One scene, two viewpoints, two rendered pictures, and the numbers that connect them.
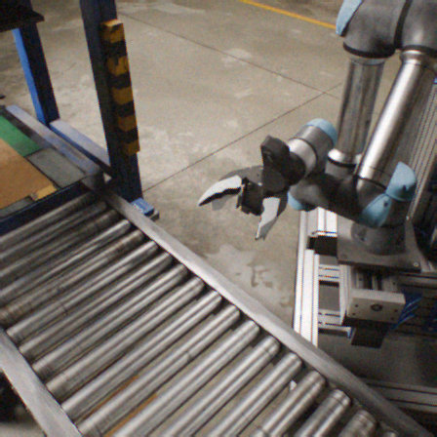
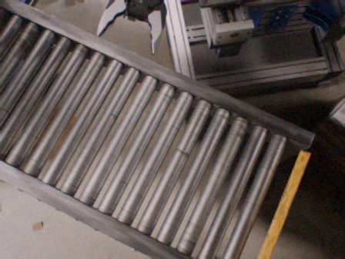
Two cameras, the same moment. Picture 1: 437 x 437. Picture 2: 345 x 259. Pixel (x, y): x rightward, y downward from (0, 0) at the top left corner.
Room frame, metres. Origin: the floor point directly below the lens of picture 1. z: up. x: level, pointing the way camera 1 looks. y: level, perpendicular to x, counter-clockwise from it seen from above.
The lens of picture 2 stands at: (0.17, 0.03, 1.87)
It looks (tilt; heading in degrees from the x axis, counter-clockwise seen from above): 74 degrees down; 338
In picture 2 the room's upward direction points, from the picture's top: 3 degrees clockwise
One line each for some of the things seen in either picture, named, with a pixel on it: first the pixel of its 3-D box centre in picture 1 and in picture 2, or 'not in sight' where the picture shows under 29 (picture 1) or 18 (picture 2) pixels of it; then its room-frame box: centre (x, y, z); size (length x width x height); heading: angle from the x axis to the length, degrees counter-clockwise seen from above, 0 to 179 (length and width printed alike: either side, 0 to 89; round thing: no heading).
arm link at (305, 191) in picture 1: (312, 186); not in sight; (0.77, -0.20, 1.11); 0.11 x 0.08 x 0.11; 55
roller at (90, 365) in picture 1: (133, 334); (66, 112); (0.63, 0.22, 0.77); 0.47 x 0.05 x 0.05; 135
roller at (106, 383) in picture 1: (149, 350); (84, 120); (0.58, 0.17, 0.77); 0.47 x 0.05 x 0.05; 135
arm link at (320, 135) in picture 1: (310, 145); not in sight; (0.79, -0.18, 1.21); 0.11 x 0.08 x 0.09; 145
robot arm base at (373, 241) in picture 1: (380, 223); not in sight; (0.92, -0.44, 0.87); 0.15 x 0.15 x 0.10
